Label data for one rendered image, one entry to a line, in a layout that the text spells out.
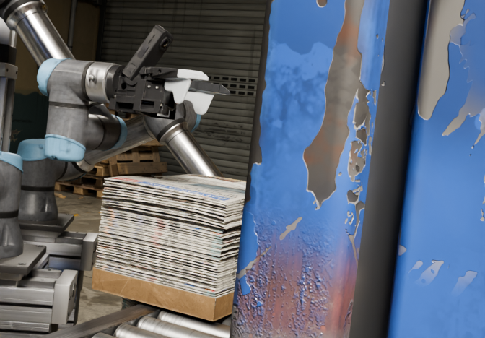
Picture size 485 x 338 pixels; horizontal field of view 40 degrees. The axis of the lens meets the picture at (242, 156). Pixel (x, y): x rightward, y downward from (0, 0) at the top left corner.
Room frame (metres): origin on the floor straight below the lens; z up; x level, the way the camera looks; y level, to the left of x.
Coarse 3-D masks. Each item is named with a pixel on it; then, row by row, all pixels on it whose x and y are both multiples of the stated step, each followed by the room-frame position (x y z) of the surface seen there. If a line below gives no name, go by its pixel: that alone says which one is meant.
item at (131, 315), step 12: (120, 312) 1.19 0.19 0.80; (132, 312) 1.20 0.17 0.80; (144, 312) 1.21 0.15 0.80; (156, 312) 1.22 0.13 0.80; (84, 324) 1.10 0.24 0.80; (96, 324) 1.11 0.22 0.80; (108, 324) 1.12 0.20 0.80; (120, 324) 1.13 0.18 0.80; (132, 324) 1.16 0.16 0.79; (48, 336) 1.03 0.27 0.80; (60, 336) 1.03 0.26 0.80; (72, 336) 1.04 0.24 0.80; (84, 336) 1.05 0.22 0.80
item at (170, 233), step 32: (128, 192) 1.27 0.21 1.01; (160, 192) 1.24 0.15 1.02; (192, 192) 1.22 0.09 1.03; (224, 192) 1.28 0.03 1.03; (128, 224) 1.28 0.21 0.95; (160, 224) 1.24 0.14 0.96; (192, 224) 1.21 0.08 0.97; (224, 224) 1.18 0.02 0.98; (128, 256) 1.27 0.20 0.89; (160, 256) 1.24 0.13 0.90; (192, 256) 1.21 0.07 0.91; (224, 256) 1.19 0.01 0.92; (192, 288) 1.20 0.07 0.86; (224, 288) 1.21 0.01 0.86
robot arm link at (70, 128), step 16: (48, 112) 1.24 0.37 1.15; (64, 112) 1.22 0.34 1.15; (80, 112) 1.24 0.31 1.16; (48, 128) 1.24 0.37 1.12; (64, 128) 1.23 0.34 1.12; (80, 128) 1.24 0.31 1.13; (96, 128) 1.29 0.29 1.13; (48, 144) 1.23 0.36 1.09; (64, 144) 1.23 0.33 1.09; (80, 144) 1.24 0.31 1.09; (96, 144) 1.31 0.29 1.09; (64, 160) 1.23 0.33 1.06; (80, 160) 1.26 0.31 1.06
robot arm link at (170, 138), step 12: (180, 108) 1.85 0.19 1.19; (156, 120) 1.80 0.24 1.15; (168, 120) 1.79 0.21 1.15; (180, 120) 1.80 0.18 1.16; (156, 132) 1.80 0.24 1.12; (168, 132) 1.78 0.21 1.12; (180, 132) 1.79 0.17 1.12; (168, 144) 1.79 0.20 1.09; (180, 144) 1.78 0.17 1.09; (192, 144) 1.78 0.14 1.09; (180, 156) 1.78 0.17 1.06; (192, 156) 1.77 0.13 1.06; (204, 156) 1.78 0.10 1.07; (192, 168) 1.76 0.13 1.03; (204, 168) 1.76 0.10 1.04; (216, 168) 1.77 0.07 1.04
